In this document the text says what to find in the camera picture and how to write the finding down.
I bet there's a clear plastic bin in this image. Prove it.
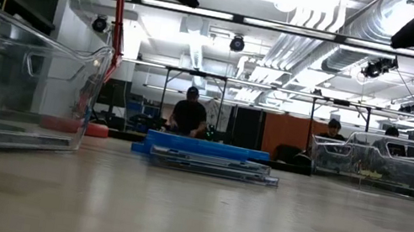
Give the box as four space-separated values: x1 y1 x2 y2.
305 121 414 199
0 0 122 176

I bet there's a black ceiling spotlight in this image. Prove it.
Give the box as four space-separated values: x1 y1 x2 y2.
397 100 414 116
89 14 111 35
359 50 401 84
228 34 247 54

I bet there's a person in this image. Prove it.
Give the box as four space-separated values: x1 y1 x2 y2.
316 115 351 143
167 82 215 141
381 124 403 140

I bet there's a black monitor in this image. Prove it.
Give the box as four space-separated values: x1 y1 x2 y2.
99 76 134 111

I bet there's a white patterned sheet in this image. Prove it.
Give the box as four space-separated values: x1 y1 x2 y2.
199 98 238 143

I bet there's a black partition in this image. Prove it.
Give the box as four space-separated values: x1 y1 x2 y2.
229 104 268 152

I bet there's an orange partition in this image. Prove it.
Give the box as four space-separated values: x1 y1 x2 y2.
258 109 332 168

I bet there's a black chair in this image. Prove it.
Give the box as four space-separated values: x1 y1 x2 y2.
272 142 316 169

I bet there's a silver ceiling duct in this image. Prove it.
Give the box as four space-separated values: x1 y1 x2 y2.
319 0 414 87

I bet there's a black workstation frame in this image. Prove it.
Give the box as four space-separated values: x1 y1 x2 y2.
152 64 233 141
302 93 375 161

